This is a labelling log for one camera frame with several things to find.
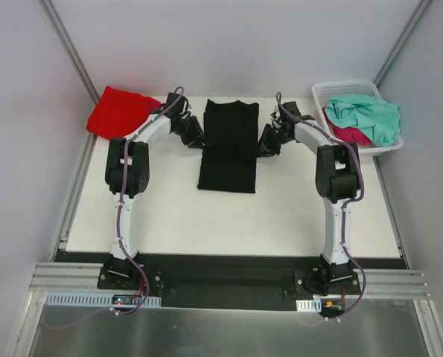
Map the white cable duct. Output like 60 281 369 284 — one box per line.
45 292 162 309
296 299 322 313

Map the pink t-shirt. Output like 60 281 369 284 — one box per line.
146 97 161 113

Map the right aluminium frame post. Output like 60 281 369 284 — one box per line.
373 0 434 87

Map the black daisy t-shirt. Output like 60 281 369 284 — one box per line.
197 100 259 193

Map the right white cable duct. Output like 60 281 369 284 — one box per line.
296 299 322 313

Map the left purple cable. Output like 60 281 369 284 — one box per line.
42 86 187 328

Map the teal t-shirt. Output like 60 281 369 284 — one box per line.
322 94 401 147

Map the left white cable duct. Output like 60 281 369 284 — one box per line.
45 292 162 309

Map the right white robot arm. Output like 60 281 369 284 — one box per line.
257 101 364 296

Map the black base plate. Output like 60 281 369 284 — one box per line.
97 254 360 311

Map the white plastic basket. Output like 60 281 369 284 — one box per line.
311 80 404 156

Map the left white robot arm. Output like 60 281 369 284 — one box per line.
103 86 206 289

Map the aluminium frame post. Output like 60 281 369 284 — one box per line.
39 0 103 109
373 0 434 87

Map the red t-shirt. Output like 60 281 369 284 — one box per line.
86 86 150 140

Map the magenta t-shirt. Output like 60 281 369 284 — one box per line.
332 126 372 145

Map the purple cable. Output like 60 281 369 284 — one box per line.
275 91 367 327
42 86 187 328

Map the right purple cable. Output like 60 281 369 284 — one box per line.
275 91 367 327

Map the left aluminium frame post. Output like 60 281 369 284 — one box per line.
39 0 103 109

